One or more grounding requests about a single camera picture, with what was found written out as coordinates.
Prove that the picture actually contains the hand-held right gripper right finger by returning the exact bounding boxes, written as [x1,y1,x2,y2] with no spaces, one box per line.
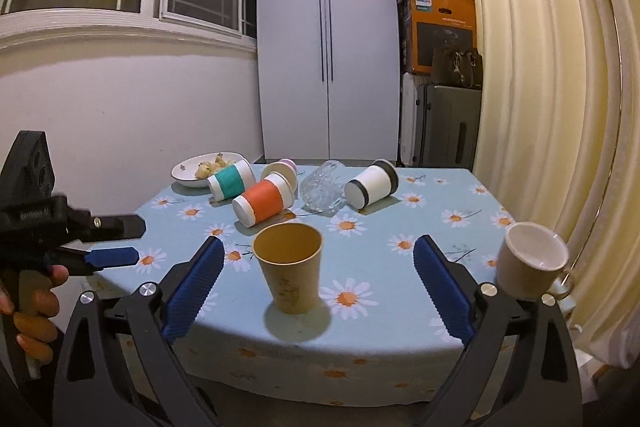
[413,234,585,427]

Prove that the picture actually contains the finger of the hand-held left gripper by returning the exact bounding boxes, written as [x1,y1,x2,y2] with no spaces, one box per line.
[54,246,141,278]
[67,206,147,243]

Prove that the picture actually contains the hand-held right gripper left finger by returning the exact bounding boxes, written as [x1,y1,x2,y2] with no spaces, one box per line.
[52,236,226,427]

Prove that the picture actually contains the beige ceramic cup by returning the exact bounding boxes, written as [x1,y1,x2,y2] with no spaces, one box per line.
[495,222,574,302]

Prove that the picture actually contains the brown paper cup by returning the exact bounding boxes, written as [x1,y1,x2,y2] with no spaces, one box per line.
[252,222,324,315]

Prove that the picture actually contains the orange banded white cup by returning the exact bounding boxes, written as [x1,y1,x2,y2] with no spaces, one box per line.
[231,172,296,228]

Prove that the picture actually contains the teal banded white cup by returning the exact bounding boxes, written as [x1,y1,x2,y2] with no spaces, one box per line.
[207,158,257,201]

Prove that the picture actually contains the black banded white cup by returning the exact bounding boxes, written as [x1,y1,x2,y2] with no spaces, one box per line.
[344,158,400,210]

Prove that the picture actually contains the pink banded white cup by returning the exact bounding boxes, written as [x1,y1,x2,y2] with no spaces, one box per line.
[260,158,299,188]

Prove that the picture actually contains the person's left hand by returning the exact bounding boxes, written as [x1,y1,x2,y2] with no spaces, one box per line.
[0,264,70,365]

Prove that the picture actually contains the white bowl with food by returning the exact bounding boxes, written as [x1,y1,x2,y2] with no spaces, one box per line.
[171,151,246,188]

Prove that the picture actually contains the pale food pieces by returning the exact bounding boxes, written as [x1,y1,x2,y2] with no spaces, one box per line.
[194,152,232,180]

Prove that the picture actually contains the clear glass mug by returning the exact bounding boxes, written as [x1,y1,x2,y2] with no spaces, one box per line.
[298,160,347,214]

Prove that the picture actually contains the grey suitcase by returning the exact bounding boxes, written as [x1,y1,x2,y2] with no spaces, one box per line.
[417,83,482,170]

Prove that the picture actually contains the white radiator heater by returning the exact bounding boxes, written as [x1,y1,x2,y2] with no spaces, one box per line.
[400,73,426,166]

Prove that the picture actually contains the dark handbag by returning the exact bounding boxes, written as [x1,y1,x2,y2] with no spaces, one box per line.
[431,47,484,88]

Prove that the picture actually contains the cream curtain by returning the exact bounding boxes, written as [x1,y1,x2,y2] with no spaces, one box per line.
[425,0,640,370]

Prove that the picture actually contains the white two-door wardrobe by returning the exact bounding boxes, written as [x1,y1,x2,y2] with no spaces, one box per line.
[256,0,402,166]

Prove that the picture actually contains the orange cardboard box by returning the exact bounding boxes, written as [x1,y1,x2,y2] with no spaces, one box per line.
[398,0,477,75]

